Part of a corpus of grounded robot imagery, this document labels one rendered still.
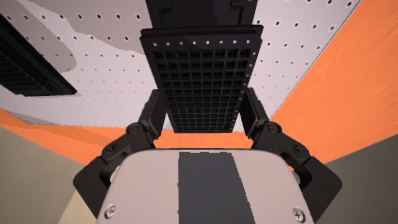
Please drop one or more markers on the black well plate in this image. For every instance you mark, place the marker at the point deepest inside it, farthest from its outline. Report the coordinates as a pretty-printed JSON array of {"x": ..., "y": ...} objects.
[
  {"x": 18, "y": 75},
  {"x": 193, "y": 102}
]

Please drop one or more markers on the grey perforated base plate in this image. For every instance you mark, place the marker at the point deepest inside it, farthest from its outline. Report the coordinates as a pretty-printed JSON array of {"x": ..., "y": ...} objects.
[{"x": 94, "y": 45}]

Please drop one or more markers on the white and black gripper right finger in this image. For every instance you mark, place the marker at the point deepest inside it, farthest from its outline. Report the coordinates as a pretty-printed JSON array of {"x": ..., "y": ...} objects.
[{"x": 318, "y": 184}]

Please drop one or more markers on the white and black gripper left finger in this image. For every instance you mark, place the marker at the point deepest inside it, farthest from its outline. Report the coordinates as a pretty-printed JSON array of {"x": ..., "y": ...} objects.
[{"x": 93, "y": 181}]

